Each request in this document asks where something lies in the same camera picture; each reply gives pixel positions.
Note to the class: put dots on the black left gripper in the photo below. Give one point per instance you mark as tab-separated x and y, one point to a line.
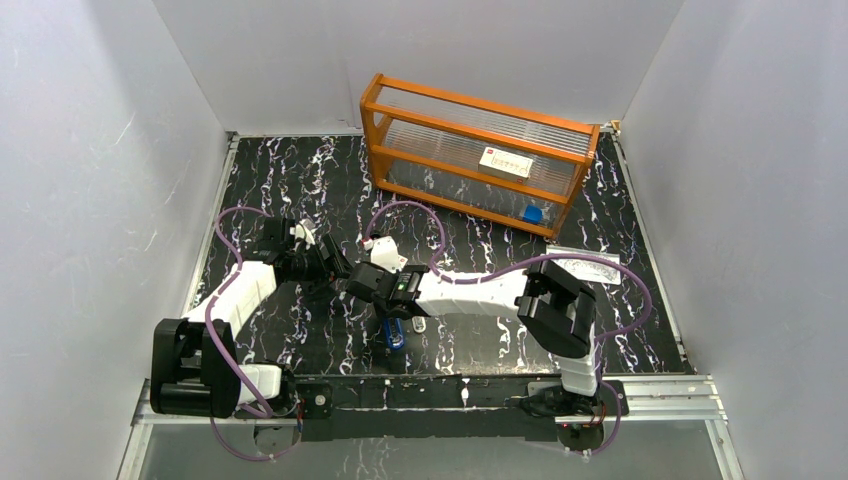
324	261

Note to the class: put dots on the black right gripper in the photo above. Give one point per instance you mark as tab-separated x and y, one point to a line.
397	273

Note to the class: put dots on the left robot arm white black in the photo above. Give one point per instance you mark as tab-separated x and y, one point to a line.
194	363

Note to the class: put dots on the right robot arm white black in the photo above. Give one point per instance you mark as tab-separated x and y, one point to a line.
557	309

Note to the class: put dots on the small blue box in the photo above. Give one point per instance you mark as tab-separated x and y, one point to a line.
532	214

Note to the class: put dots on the white cardboard box red labels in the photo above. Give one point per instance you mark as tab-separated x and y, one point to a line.
505	165

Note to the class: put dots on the orange wooden shelf rack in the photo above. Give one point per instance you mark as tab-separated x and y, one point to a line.
424	143

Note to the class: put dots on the printed paper sheet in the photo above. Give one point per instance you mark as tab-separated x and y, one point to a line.
589	271

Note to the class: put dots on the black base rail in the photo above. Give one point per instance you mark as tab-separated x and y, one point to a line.
526	406

